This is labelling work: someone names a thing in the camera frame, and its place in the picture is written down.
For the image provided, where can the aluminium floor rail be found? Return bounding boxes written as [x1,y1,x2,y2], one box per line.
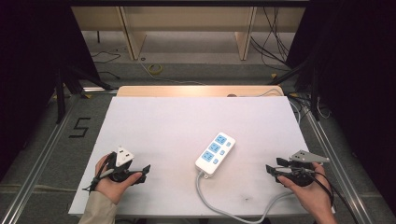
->
[303,104,376,224]
[0,87,119,224]

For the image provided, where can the bundle of black cables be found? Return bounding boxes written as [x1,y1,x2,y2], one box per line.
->
[249,6,297,69]

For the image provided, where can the black floor cable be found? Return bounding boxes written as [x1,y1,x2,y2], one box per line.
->
[91,50,121,65]
[98,70,121,80]

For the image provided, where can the person's right hand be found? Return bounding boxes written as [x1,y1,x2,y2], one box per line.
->
[276,161,336,219]

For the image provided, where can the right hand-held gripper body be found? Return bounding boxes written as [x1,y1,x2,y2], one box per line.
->
[281,149,331,188]

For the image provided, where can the grey power strip cable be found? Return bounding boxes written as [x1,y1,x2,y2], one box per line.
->
[194,171,295,224]

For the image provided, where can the yellow tape roll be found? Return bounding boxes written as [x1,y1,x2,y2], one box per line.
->
[147,63,163,76]

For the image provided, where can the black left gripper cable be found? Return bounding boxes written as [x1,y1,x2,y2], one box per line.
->
[81,152,117,192]

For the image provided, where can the person's left hand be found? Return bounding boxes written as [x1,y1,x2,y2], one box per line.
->
[93,154,144,205]

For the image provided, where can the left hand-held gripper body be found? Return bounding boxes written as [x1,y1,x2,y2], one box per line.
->
[105,146,144,184]

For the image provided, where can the black tripod stand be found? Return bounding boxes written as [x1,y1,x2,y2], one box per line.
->
[54,63,114,125]
[266,57,323,121]

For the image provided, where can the beige wooden desk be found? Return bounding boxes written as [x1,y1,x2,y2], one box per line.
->
[70,5,306,62]

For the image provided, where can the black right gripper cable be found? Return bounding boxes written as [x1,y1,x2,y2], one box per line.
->
[306,169,360,224]

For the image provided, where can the white floor cable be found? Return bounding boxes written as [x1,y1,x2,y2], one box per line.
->
[137,58,207,86]

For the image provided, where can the black curtain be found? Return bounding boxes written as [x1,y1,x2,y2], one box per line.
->
[284,0,396,216]
[0,0,101,181]

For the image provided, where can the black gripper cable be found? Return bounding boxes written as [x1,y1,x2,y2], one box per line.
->
[81,152,117,192]
[306,169,360,224]

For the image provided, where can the white power strip blue sockets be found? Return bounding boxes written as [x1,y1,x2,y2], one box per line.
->
[194,132,237,179]

